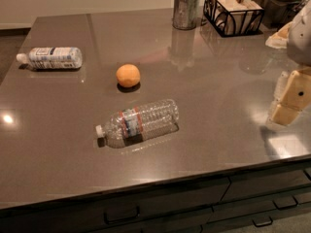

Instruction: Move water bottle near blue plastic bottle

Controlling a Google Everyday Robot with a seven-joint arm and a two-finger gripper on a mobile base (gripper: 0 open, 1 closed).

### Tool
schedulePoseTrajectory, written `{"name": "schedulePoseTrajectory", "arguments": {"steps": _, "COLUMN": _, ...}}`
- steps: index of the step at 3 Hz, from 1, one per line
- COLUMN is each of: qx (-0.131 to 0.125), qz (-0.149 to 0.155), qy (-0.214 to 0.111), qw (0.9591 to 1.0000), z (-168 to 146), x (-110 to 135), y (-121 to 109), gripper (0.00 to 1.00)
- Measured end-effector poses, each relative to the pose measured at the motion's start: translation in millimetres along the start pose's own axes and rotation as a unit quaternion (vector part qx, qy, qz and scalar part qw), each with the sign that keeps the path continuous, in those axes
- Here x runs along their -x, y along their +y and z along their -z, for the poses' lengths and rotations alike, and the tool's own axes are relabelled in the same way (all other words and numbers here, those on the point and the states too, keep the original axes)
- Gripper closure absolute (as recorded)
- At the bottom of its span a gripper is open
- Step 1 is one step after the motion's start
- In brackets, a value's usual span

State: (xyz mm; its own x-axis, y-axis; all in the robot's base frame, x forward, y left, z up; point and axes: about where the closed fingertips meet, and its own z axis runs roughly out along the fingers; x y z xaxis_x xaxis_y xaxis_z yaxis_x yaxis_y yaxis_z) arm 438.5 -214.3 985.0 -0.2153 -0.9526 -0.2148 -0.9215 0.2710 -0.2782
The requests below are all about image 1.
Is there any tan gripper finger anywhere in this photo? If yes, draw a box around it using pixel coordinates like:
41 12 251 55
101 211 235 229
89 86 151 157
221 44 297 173
274 71 290 99
270 69 311 126

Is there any clear water bottle red label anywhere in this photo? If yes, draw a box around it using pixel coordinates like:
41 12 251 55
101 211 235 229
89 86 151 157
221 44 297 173
95 99 179 149

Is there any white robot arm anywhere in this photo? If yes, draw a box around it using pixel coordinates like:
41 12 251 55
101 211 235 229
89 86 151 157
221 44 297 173
268 1 311 126

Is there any blue label plastic bottle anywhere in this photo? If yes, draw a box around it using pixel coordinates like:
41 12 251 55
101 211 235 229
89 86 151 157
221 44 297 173
17 47 83 70

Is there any cream packet on counter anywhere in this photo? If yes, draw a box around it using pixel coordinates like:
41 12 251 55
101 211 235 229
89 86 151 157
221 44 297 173
265 22 292 49

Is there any dark snack container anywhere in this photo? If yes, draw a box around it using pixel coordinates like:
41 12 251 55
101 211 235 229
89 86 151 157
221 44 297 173
254 0 305 28

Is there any metal cup with utensils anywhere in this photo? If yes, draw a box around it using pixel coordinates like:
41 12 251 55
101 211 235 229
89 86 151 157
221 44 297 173
172 0 199 30

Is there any orange fruit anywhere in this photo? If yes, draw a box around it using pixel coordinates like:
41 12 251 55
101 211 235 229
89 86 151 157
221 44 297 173
116 64 141 88

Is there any black wire napkin basket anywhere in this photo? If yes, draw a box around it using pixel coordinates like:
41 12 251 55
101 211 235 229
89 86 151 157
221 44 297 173
203 0 264 37

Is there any left drawer front with handle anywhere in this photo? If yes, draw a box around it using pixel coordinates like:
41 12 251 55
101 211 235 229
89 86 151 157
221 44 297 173
0 178 229 233

